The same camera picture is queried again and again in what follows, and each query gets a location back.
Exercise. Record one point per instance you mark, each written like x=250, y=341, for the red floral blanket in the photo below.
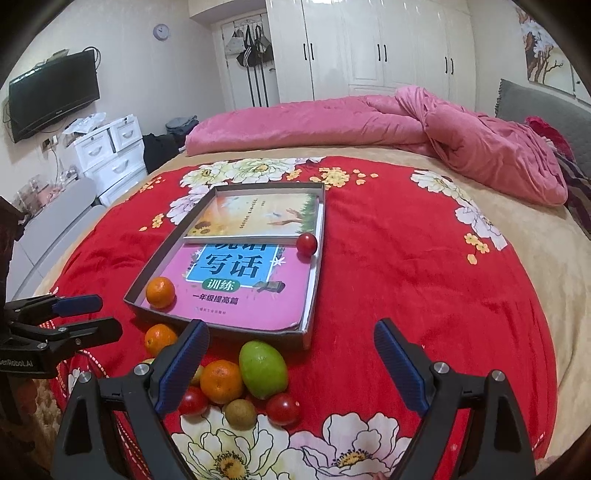
x=392, y=277

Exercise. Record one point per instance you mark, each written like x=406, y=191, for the grey headboard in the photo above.
x=531, y=101

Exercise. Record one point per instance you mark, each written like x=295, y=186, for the white wardrobe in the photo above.
x=369, y=41

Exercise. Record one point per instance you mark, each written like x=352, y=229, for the green apple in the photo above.
x=263, y=369

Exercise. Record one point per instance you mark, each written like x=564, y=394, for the orange tangerine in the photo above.
x=160, y=292
x=221, y=382
x=159, y=339

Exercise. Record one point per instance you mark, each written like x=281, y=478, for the white door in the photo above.
x=240, y=87

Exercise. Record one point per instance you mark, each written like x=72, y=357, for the pink quilt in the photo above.
x=323, y=122

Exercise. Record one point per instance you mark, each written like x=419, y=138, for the pink book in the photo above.
x=258, y=304

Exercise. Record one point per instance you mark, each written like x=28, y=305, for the red cherry tomato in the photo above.
x=305, y=243
x=281, y=409
x=194, y=401

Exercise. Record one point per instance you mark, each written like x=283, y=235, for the round wall clock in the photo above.
x=161, y=31

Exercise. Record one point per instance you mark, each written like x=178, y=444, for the black hanging bag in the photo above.
x=249, y=53

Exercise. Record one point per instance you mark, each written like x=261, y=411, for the shallow grey cardboard box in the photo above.
x=152, y=272

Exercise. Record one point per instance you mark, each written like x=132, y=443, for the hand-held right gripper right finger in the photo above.
x=400, y=364

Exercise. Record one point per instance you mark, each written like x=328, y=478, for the floral wall painting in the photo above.
x=549, y=50

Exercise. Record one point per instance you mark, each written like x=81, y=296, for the grey bag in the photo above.
x=181, y=125

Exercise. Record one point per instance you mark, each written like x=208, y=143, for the sunflower cover book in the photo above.
x=249, y=214

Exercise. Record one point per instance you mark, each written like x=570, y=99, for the black flat television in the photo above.
x=53, y=94

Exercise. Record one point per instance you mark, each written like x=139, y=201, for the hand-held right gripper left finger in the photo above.
x=179, y=367

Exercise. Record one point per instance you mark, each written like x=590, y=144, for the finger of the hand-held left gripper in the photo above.
x=87, y=333
x=78, y=305

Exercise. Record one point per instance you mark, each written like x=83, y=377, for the small yellowish round fruit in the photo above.
x=240, y=413

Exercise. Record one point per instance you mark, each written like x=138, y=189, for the white drawer cabinet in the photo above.
x=113, y=152

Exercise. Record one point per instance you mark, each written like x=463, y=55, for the light grey bench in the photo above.
x=51, y=230

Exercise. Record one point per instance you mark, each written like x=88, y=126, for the dark red cloth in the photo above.
x=549, y=134

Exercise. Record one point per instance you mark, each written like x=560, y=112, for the white plastic bag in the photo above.
x=85, y=123

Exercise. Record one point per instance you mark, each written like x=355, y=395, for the striped pillow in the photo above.
x=579, y=194

